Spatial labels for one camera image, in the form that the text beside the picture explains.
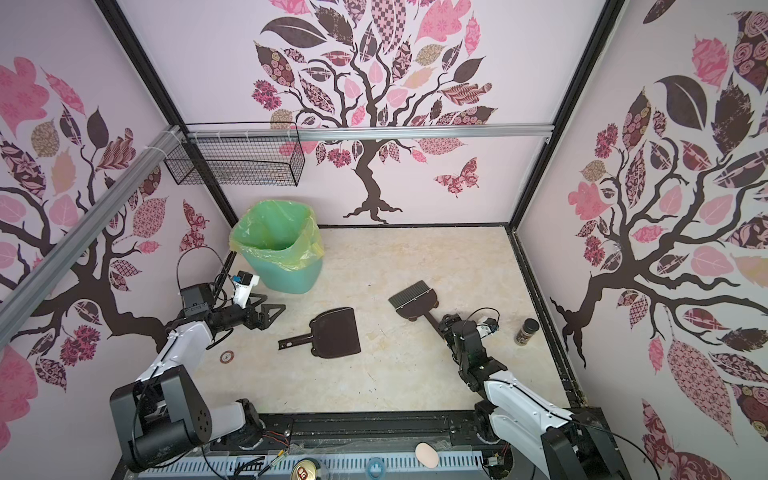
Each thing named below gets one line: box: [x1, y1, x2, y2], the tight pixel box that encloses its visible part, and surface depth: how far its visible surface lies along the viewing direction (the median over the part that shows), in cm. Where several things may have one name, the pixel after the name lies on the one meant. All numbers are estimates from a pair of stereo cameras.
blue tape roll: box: [366, 457, 385, 480], surface depth 71 cm
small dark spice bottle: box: [514, 318, 540, 346], surface depth 85 cm
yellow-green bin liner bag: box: [230, 199, 325, 270], surface depth 91 cm
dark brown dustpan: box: [278, 307, 361, 359], surface depth 92 cm
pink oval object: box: [415, 442, 439, 469], surface depth 71 cm
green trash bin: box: [243, 251, 324, 294], surface depth 92 cm
